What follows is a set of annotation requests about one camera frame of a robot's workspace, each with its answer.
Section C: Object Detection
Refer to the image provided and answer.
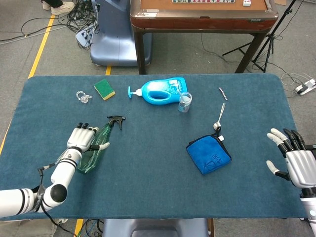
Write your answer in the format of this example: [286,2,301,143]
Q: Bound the row of mahjong tiles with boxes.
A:
[171,0,236,4]

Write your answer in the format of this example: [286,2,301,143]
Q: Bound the green yellow sponge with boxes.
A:
[93,79,116,101]

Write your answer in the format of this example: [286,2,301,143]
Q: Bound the green spray bottle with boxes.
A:
[55,115,127,174]

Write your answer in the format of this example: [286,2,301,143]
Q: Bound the grey blue robot torso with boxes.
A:
[102,218,209,237]

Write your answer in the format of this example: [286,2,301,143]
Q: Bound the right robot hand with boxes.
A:
[266,127,316,190]

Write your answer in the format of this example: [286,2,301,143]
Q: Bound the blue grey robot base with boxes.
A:
[89,0,152,67]

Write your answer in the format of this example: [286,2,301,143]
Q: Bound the black tripod stand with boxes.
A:
[222,0,298,73]

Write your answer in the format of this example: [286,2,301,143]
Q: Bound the tangled black cables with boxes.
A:
[67,0,100,51]

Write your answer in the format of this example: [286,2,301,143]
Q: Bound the teal table mat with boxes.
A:
[0,73,307,220]

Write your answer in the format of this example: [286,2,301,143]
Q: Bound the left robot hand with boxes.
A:
[66,122,111,153]

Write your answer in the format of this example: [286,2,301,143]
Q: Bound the white grey power strip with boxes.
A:
[75,23,97,45]

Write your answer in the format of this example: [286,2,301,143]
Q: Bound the metal spoon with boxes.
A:
[213,102,226,130]

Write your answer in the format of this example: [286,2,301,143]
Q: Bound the clear measuring cup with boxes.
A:
[178,91,193,113]

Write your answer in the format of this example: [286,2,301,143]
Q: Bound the folded blue cloth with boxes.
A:
[186,127,232,176]

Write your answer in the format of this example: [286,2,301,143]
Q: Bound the brown mahjong table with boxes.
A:
[129,0,279,75]

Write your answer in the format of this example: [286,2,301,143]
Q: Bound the clear plastic clip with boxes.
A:
[76,90,92,105]

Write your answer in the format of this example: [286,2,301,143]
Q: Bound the blue pump detergent bottle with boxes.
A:
[127,77,188,106]

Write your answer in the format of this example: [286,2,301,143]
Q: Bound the beige shoe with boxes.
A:
[50,1,75,16]

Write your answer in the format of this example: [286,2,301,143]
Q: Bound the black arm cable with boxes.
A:
[32,162,77,237]

